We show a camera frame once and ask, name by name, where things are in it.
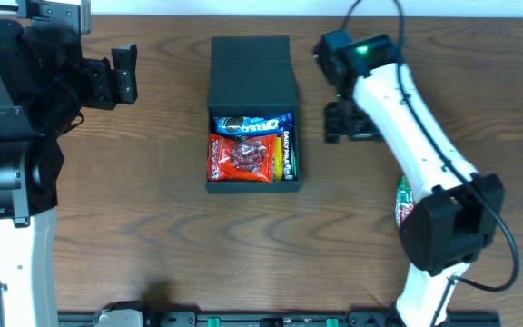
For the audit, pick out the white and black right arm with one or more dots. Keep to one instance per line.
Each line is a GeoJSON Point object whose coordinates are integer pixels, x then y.
{"type": "Point", "coordinates": [450, 222]}

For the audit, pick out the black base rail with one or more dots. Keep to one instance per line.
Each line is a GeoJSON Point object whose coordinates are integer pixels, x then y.
{"type": "Point", "coordinates": [140, 314]}

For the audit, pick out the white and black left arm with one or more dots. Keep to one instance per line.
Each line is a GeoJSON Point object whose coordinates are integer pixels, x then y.
{"type": "Point", "coordinates": [45, 82]}

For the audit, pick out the yellow Hacks candy bag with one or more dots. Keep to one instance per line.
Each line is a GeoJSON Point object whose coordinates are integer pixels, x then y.
{"type": "Point", "coordinates": [278, 160]}

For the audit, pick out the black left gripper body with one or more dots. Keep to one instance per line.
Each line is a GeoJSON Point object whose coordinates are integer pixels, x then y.
{"type": "Point", "coordinates": [123, 74]}

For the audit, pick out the blue Oreo cookie pack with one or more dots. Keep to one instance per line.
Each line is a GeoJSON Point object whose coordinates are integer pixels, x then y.
{"type": "Point", "coordinates": [252, 126]}

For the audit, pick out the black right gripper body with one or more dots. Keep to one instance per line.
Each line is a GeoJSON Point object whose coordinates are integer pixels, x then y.
{"type": "Point", "coordinates": [348, 123]}

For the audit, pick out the purple Dairy Milk chocolate bar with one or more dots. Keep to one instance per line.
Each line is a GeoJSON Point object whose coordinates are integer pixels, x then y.
{"type": "Point", "coordinates": [288, 169]}

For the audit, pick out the Haribo worms gummy bag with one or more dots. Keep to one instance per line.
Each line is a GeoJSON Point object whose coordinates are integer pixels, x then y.
{"type": "Point", "coordinates": [294, 166]}

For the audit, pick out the black gift box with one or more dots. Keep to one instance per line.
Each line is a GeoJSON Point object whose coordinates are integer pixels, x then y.
{"type": "Point", "coordinates": [253, 76]}

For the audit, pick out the green KitKat Chunky bar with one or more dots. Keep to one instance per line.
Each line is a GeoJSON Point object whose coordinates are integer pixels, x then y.
{"type": "Point", "coordinates": [404, 200]}

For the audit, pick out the red candy bag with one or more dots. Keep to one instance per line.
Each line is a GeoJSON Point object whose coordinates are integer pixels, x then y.
{"type": "Point", "coordinates": [250, 160]}

